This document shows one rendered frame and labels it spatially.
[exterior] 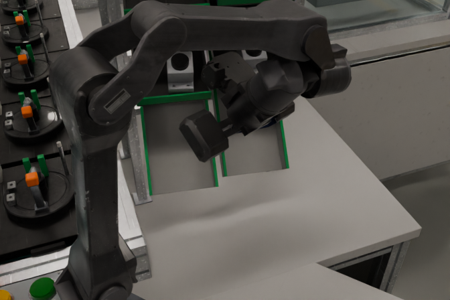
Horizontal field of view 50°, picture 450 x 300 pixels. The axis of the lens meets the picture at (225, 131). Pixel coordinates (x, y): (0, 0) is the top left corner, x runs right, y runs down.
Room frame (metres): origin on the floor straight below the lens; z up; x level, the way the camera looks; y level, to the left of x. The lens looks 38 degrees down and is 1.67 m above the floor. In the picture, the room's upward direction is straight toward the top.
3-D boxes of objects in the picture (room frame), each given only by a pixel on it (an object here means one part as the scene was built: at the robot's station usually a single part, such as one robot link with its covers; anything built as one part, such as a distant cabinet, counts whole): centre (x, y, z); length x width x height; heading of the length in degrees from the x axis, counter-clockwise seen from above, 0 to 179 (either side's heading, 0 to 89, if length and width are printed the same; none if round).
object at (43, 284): (0.48, 0.30, 0.96); 0.04 x 0.04 x 0.02
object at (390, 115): (1.90, -0.58, 0.43); 1.11 x 0.68 x 0.86; 110
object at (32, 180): (0.64, 0.35, 1.04); 0.04 x 0.02 x 0.08; 20
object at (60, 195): (0.68, 0.37, 0.98); 0.14 x 0.14 x 0.02
